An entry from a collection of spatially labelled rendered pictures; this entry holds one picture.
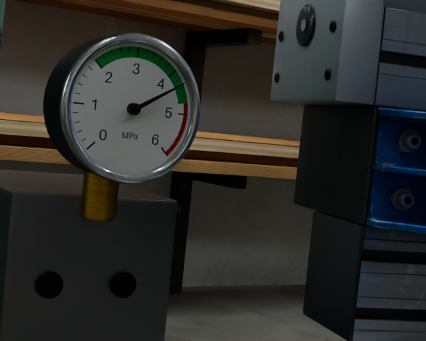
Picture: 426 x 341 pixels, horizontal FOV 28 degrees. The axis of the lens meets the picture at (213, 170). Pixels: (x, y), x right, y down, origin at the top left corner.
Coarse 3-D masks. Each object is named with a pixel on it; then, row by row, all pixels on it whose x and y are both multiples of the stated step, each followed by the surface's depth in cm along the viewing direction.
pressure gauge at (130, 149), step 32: (128, 32) 35; (64, 64) 35; (96, 64) 34; (128, 64) 35; (160, 64) 36; (64, 96) 34; (96, 96) 35; (128, 96) 35; (192, 96) 36; (64, 128) 34; (96, 128) 35; (128, 128) 35; (160, 128) 36; (192, 128) 37; (96, 160) 35; (128, 160) 36; (160, 160) 36; (96, 192) 37
